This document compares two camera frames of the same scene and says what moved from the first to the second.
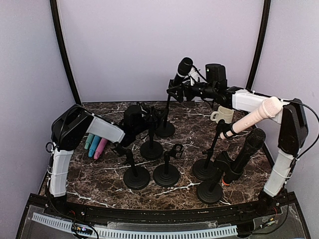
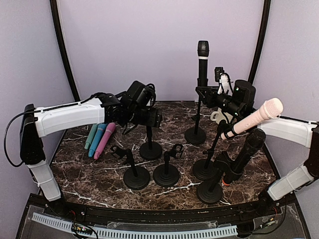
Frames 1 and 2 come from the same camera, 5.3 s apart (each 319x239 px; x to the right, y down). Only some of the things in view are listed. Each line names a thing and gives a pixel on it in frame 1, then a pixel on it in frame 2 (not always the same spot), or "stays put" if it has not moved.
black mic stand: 168,175 stays put
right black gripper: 185,86 -> 211,93
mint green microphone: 88,141 stays put
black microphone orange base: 255,140 stays put
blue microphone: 94,143 stays put
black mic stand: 165,129 -> 196,135
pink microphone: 100,148 stays put
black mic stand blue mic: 151,150 stays put
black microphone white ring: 184,66 -> 203,51
